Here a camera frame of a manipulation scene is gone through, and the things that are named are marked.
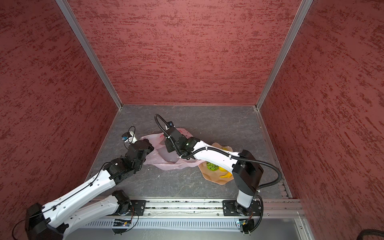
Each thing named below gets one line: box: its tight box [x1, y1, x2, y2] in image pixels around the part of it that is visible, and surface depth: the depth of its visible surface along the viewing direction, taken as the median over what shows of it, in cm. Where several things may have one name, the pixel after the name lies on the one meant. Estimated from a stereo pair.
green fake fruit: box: [206, 162, 219, 171], surface depth 85 cm
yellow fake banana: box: [220, 171, 233, 179], surface depth 83 cm
